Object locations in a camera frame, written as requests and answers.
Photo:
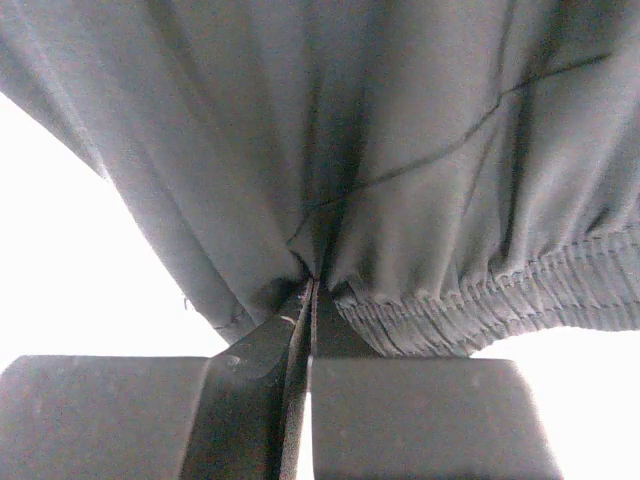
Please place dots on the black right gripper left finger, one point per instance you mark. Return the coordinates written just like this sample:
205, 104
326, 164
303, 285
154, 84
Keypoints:
236, 415

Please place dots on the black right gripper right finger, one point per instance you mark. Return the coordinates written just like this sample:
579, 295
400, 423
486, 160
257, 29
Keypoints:
375, 417

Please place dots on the black shorts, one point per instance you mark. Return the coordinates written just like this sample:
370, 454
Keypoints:
454, 172

